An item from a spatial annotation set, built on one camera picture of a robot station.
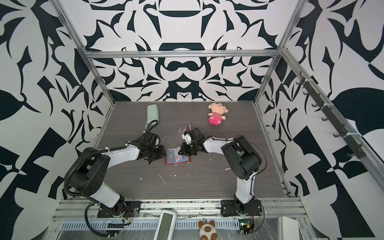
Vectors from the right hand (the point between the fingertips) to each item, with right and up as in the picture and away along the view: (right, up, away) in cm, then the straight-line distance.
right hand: (179, 152), depth 90 cm
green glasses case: (-21, +23, +19) cm, 36 cm away
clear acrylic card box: (+2, +13, +11) cm, 17 cm away
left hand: (-7, 0, +2) cm, 7 cm away
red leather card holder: (-4, -3, +2) cm, 5 cm away
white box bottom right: (+49, -28, -24) cm, 62 cm away
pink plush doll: (+26, +26, +18) cm, 41 cm away
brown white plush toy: (+15, -29, -23) cm, 40 cm away
